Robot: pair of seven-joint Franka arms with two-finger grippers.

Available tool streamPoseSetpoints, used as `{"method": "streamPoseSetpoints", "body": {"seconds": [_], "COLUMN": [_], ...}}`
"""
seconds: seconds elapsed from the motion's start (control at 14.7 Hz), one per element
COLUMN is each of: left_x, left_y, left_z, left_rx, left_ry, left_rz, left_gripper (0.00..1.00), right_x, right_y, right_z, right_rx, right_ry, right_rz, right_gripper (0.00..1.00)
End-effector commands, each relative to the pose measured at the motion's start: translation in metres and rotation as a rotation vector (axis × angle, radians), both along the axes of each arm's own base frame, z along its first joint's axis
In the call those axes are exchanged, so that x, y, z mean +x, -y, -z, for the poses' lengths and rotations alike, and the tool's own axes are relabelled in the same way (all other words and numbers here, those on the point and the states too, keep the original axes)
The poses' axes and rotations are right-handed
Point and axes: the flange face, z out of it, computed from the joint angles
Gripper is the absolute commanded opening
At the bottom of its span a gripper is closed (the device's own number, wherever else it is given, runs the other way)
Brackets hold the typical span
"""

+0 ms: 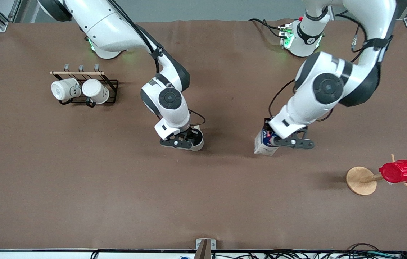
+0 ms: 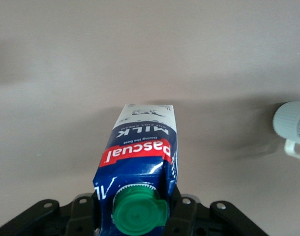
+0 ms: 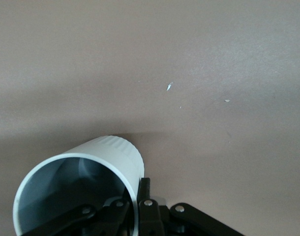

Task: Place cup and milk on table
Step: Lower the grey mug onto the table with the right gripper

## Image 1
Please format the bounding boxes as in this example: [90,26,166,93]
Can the grey mug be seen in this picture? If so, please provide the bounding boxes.
[188,125,204,152]

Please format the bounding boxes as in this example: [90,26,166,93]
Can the blue white milk carton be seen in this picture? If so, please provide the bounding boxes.
[254,128,280,156]

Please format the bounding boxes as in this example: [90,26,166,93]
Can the red plastic cup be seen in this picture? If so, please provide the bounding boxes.
[379,160,407,184]

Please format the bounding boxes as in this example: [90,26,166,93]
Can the brown table cover sheet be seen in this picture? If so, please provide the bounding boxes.
[0,19,407,251]

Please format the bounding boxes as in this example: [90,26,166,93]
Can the wooden mug tree stand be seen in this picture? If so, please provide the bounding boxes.
[346,154,407,196]

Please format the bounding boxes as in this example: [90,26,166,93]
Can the plain white mug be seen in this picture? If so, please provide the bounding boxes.
[82,79,110,105]

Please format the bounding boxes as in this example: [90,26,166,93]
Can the white mug with dark print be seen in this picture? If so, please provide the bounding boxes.
[51,78,81,102]

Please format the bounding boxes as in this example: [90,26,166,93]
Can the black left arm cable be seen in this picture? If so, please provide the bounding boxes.
[268,10,370,123]

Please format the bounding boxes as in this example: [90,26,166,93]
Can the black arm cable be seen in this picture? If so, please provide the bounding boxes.
[108,0,207,126]
[268,10,370,123]

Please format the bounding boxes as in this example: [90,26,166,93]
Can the black wire mug rack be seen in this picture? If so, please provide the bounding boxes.
[50,64,119,108]

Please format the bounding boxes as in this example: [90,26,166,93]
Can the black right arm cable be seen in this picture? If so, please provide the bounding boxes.
[108,0,207,126]

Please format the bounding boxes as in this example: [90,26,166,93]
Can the grey metal bracket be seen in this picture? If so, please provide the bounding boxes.
[196,238,216,250]

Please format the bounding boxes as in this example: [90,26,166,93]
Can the black left base cable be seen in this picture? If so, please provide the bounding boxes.
[249,18,284,38]

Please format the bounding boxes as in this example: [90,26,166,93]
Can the brown camera post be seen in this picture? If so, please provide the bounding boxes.
[194,239,212,259]

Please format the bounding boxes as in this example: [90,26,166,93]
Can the black cable bundle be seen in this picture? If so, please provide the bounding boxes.
[211,243,407,259]

